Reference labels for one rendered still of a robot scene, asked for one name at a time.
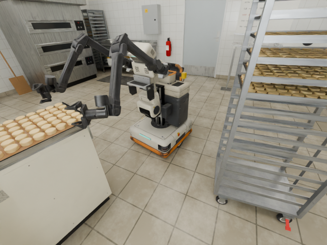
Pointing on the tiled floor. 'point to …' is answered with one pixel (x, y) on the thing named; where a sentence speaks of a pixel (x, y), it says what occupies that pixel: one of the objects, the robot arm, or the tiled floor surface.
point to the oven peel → (18, 82)
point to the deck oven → (46, 38)
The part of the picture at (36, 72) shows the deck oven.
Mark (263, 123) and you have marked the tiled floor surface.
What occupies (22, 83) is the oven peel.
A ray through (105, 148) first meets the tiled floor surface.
